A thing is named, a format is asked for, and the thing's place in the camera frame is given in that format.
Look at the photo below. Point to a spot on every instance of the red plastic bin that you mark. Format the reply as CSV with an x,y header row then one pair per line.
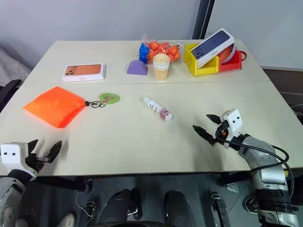
x,y
233,62

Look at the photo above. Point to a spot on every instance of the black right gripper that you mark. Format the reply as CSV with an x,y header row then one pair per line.
x,y
221,136

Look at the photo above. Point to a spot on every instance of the clear bag of orange blocks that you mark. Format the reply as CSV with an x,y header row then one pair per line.
x,y
165,49

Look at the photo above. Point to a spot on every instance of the dark rounded shape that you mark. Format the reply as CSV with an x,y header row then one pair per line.
x,y
118,208
176,205

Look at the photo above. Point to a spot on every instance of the white shoe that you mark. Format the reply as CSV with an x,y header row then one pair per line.
x,y
61,220

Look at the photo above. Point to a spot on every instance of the yellow plastic bin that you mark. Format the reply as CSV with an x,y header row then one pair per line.
x,y
203,68

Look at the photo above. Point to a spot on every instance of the orange phone box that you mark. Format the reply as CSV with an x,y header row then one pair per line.
x,y
82,71

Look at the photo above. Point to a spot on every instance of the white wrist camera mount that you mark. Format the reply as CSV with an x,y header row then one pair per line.
x,y
13,153
233,120

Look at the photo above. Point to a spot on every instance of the cream paper cup stack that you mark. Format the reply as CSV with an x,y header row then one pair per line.
x,y
161,69

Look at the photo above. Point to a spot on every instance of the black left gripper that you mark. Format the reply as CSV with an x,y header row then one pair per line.
x,y
38,163

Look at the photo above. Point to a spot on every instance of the black metal bracket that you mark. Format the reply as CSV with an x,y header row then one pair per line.
x,y
219,208

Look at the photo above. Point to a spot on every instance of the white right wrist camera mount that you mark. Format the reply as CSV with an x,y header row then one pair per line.
x,y
233,120

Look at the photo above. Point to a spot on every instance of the black table frame bar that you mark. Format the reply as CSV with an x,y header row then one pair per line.
x,y
61,183
233,178

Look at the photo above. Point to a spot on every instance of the purple arch block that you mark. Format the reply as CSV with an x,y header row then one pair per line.
x,y
136,68

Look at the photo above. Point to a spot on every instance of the black chair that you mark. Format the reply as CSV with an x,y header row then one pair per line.
x,y
8,91

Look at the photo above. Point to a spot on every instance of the grey crumpled sheet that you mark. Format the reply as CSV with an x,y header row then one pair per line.
x,y
11,63

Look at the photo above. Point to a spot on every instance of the dark blue phone box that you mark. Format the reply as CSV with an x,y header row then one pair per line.
x,y
213,46

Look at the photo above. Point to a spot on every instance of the white spray bottle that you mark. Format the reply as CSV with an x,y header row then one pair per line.
x,y
158,110

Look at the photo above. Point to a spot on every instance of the orange disc with white rim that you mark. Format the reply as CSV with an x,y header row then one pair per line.
x,y
226,55

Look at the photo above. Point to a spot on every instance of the black upright pole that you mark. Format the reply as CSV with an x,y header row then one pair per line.
x,y
203,16

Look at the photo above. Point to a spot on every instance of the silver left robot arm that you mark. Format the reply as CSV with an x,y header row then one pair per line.
x,y
9,189

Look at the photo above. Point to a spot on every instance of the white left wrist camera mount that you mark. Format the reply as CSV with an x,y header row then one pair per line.
x,y
13,153

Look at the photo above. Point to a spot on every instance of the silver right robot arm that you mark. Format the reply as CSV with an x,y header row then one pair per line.
x,y
265,160

